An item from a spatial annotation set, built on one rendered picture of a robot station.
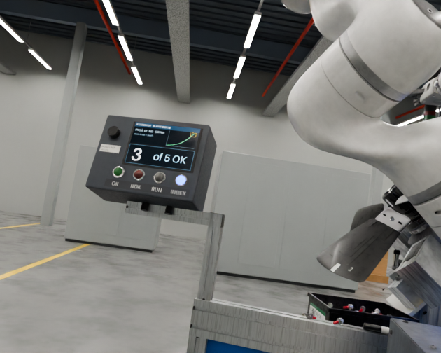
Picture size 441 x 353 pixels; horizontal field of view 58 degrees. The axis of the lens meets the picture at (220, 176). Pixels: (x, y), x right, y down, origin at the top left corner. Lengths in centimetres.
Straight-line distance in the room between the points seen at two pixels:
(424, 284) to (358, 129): 72
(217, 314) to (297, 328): 17
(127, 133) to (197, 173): 21
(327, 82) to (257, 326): 56
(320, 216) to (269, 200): 92
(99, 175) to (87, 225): 746
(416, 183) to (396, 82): 13
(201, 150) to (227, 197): 573
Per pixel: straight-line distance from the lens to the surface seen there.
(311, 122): 57
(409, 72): 53
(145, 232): 820
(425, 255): 122
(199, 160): 88
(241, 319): 92
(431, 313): 144
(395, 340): 71
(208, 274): 93
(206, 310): 94
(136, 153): 93
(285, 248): 681
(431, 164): 53
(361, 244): 130
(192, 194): 86
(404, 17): 53
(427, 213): 57
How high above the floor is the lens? 107
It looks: 5 degrees up
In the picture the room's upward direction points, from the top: 8 degrees clockwise
